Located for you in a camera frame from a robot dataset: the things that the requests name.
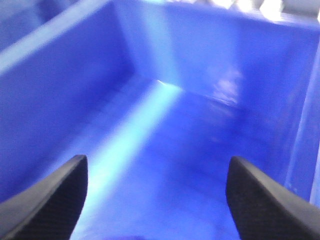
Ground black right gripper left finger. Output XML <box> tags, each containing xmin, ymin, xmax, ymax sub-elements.
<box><xmin>0</xmin><ymin>155</ymin><xmax>88</xmax><ymax>240</ymax></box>

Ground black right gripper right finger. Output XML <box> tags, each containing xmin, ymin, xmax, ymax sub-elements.
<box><xmin>225</xmin><ymin>156</ymin><xmax>320</xmax><ymax>240</ymax></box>

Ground large blue target crate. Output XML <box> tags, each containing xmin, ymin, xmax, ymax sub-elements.
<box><xmin>0</xmin><ymin>0</ymin><xmax>320</xmax><ymax>240</ymax></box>

